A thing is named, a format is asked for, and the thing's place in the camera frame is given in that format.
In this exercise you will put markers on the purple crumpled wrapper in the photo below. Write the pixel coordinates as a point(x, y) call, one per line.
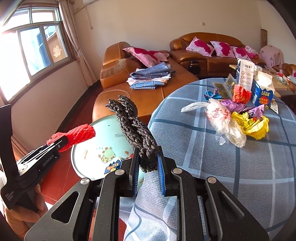
point(233, 106)

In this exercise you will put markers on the light blue trash bin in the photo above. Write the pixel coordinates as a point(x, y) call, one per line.
point(90, 158)

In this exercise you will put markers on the tall white blue carton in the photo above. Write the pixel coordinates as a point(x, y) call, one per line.
point(244, 73)

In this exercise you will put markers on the yellow plastic bag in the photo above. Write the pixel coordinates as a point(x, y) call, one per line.
point(253, 127)

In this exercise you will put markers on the window with frame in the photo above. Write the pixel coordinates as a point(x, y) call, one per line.
point(33, 45)

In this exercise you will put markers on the red crumpled wrapper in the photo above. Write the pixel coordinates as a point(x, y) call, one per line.
point(241, 95)

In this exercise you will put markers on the brown leather armchair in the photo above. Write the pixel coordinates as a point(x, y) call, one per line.
point(287, 69)

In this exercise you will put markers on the pink red pillow on chaise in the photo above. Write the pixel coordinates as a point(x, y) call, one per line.
point(147, 58)

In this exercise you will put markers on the white wall air conditioner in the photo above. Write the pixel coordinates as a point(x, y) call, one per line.
point(87, 2)

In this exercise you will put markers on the blue crumpled wrapper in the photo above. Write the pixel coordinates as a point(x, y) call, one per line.
point(212, 94)

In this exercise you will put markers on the small paper tag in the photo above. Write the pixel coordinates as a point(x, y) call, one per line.
point(274, 106)

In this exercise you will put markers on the brown leather three-seat sofa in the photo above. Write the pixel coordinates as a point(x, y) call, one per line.
point(202, 66)

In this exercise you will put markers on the pink cloth covered object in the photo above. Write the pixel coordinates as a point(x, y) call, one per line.
point(271, 55)

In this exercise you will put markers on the pink red cushion left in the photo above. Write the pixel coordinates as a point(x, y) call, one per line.
point(200, 47)

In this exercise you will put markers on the pink red cushion middle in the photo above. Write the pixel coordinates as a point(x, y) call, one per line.
point(222, 49)

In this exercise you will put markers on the pink red cushion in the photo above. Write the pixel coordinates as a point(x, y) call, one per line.
point(240, 53)
point(222, 49)
point(200, 47)

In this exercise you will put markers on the folded blue plaid bedding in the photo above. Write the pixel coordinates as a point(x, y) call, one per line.
point(150, 78)

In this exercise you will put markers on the orange leather chaise sofa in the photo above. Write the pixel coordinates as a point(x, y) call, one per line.
point(116, 69)

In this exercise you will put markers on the pink curtain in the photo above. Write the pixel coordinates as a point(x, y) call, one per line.
point(67, 14)

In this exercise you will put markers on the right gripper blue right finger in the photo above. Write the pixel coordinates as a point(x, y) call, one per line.
point(177, 182)

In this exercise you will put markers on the pink red cushion right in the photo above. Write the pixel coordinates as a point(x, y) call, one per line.
point(240, 53)

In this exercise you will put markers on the wooden coffee table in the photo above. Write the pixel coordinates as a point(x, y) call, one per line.
point(281, 90)

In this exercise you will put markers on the blue plaid tablecloth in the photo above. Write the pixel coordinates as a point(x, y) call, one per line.
point(261, 175)

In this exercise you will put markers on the clear plastic bag red print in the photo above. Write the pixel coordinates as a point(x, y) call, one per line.
point(227, 129)

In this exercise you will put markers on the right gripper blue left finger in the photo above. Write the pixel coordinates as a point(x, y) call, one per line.
point(116, 184)

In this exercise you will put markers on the person left hand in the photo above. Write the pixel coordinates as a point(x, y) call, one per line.
point(18, 217)

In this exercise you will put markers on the gold green packet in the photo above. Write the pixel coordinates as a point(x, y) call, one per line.
point(226, 88)

